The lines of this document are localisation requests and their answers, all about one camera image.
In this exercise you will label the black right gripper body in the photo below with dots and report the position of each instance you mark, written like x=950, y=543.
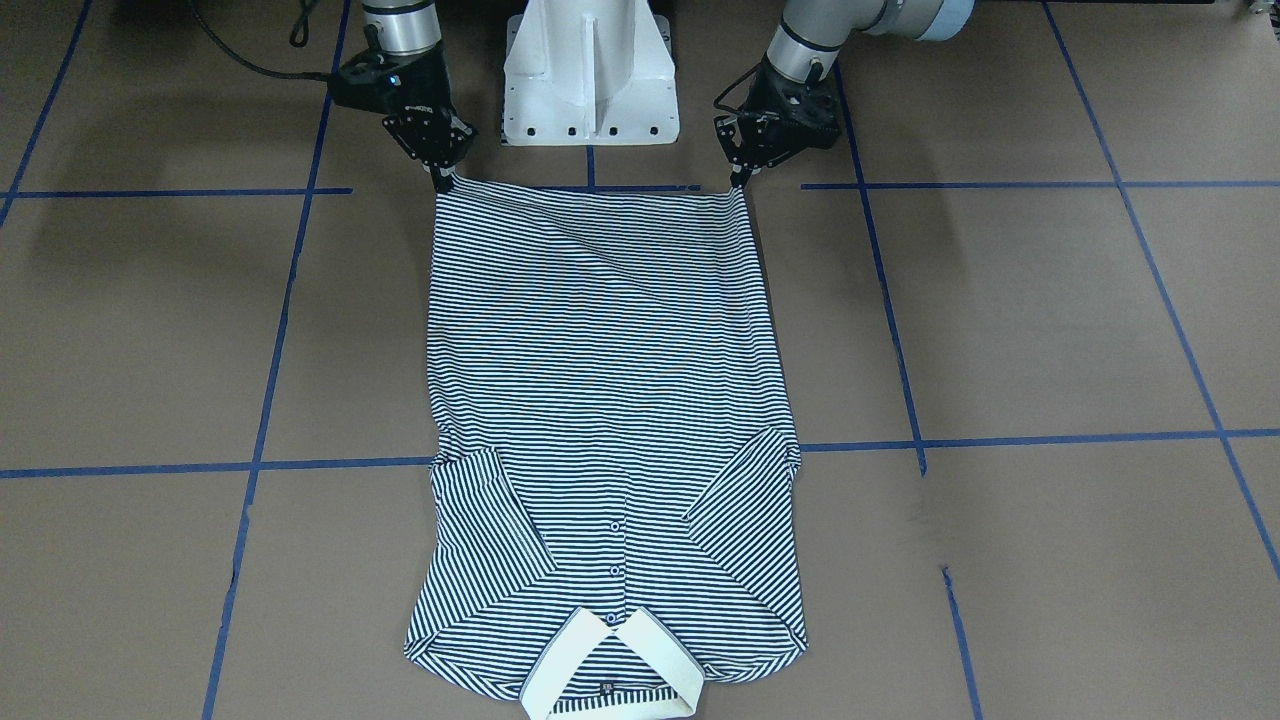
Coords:
x=424, y=94

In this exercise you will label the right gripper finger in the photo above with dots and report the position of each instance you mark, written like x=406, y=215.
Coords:
x=443, y=179

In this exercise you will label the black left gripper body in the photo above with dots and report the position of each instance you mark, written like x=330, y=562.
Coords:
x=768, y=103

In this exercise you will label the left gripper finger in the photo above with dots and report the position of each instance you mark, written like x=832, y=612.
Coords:
x=740, y=175

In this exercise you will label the navy white striped polo shirt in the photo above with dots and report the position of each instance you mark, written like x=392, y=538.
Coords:
x=617, y=455

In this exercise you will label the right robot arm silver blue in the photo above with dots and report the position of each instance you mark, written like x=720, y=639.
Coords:
x=401, y=27

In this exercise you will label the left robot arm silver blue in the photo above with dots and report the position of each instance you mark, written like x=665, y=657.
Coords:
x=819, y=29

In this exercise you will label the brown paper table cover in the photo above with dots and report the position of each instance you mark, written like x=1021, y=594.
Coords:
x=1027, y=308

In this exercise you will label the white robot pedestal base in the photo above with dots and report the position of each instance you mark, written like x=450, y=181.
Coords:
x=581, y=73

